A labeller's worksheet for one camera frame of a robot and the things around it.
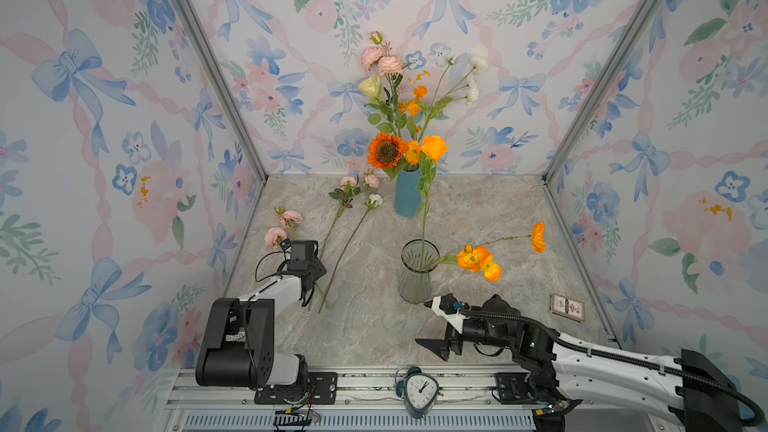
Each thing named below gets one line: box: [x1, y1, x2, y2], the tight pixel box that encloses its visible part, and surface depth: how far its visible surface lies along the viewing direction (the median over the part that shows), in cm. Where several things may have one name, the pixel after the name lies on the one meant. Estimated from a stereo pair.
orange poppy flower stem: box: [398, 85, 428, 168], surface depth 86 cm
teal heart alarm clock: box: [395, 366, 444, 418], surface depth 72 cm
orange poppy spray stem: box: [420, 222, 547, 282], surface depth 59 cm
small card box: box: [549, 293, 585, 323], surface depth 87 cm
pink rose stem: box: [264, 206, 303, 249], surface depth 105 cm
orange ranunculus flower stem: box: [417, 135, 450, 271], surface depth 72 cm
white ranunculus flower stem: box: [419, 54, 489, 139], surface depth 89 cm
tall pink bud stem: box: [362, 31, 404, 133], surface depth 84 cm
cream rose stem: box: [359, 75, 401, 137], surface depth 90 cm
